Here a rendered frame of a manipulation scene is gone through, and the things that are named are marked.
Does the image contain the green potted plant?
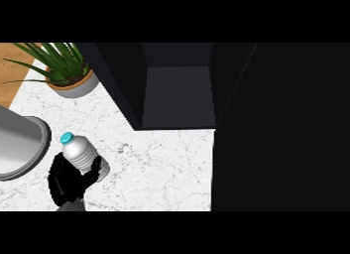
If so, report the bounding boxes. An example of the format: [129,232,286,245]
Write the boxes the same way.
[0,43,94,87]

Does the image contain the clear water bottle cyan cap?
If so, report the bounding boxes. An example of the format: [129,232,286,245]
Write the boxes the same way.
[60,131,112,184]

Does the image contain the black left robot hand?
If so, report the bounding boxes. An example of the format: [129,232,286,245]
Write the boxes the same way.
[48,152,104,207]

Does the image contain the grey plant pot brown rim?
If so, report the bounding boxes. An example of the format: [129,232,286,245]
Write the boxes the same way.
[47,68,103,99]

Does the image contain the large grey cylinder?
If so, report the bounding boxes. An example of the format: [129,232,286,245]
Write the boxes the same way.
[0,98,54,183]

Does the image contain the dark grey open cabinet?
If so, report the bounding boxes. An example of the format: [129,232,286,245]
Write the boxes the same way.
[76,43,261,132]

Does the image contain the dark grey cabinet door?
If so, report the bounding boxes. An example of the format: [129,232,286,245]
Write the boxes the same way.
[211,43,350,212]

